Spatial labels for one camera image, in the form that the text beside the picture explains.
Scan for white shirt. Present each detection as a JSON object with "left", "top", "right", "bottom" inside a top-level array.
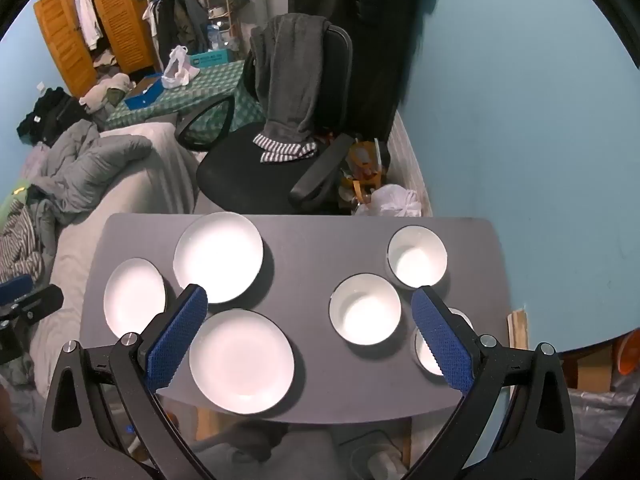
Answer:
[{"left": 75, "top": 0, "right": 104, "bottom": 51}]

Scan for orange plastic object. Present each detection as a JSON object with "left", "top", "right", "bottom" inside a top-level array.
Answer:
[{"left": 617, "top": 330, "right": 640, "bottom": 376}]

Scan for white bowl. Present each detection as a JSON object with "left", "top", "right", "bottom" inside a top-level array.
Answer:
[
  {"left": 386, "top": 225, "right": 449, "bottom": 291},
  {"left": 328, "top": 273, "right": 402, "bottom": 347},
  {"left": 414, "top": 307, "right": 475, "bottom": 378}
]

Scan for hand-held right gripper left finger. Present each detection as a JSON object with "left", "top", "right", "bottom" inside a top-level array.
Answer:
[{"left": 41, "top": 284, "right": 216, "bottom": 480}]

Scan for striped garment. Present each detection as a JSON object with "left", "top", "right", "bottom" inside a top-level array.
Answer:
[{"left": 0, "top": 200, "right": 46, "bottom": 281}]

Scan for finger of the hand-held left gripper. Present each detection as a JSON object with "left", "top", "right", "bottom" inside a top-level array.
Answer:
[
  {"left": 0, "top": 274, "right": 34, "bottom": 307},
  {"left": 10, "top": 284, "right": 64, "bottom": 321}
]

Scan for grey duvet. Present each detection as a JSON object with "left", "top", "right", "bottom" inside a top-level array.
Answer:
[{"left": 22, "top": 120, "right": 153, "bottom": 226}]

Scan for white plate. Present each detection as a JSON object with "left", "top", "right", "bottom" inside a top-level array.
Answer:
[
  {"left": 173, "top": 211, "right": 264, "bottom": 305},
  {"left": 188, "top": 309, "right": 296, "bottom": 415},
  {"left": 103, "top": 258, "right": 167, "bottom": 339}
]

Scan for blue flat box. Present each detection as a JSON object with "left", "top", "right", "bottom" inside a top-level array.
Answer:
[{"left": 124, "top": 76, "right": 165, "bottom": 111}]

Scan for small white plastic bag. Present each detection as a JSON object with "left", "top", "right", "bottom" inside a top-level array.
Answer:
[{"left": 161, "top": 45, "right": 201, "bottom": 88}]

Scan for white bed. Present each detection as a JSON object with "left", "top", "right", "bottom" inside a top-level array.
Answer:
[{"left": 30, "top": 122, "right": 216, "bottom": 396}]

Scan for yellow orange bag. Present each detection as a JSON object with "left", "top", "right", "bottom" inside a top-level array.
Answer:
[{"left": 340, "top": 137, "right": 391, "bottom": 206}]

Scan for black office chair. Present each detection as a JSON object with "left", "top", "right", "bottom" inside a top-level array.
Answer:
[{"left": 174, "top": 24, "right": 356, "bottom": 216}]

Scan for grey white striped cloth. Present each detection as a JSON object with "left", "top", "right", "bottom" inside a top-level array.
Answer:
[{"left": 252, "top": 132, "right": 318, "bottom": 165}]

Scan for wooden wardrobe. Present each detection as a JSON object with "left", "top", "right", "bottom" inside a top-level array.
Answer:
[{"left": 32, "top": 0, "right": 161, "bottom": 98}]

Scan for dark jackets on rack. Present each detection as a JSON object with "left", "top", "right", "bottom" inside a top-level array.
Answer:
[{"left": 145, "top": 0, "right": 211, "bottom": 71}]

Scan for green checkered tablecloth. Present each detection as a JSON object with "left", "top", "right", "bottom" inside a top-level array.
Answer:
[{"left": 105, "top": 60, "right": 266, "bottom": 131}]

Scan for large white plastic bag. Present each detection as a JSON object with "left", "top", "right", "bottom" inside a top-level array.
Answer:
[{"left": 355, "top": 184, "right": 423, "bottom": 218}]

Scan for black hanging coat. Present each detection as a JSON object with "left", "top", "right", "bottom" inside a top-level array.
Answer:
[{"left": 287, "top": 0, "right": 433, "bottom": 141}]

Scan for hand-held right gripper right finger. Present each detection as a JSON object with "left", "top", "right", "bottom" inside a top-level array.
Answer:
[{"left": 405, "top": 285, "right": 576, "bottom": 480}]

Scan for wooden board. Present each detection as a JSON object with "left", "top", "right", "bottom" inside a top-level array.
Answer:
[{"left": 507, "top": 307, "right": 531, "bottom": 351}]

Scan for pile of beige clothes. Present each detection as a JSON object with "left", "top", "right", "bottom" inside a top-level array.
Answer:
[{"left": 80, "top": 72, "right": 133, "bottom": 113}]

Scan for grey garment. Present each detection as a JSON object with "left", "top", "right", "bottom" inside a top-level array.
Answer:
[{"left": 250, "top": 14, "right": 331, "bottom": 146}]

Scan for teal box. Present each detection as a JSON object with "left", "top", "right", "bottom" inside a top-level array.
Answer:
[{"left": 187, "top": 49, "right": 236, "bottom": 68}]

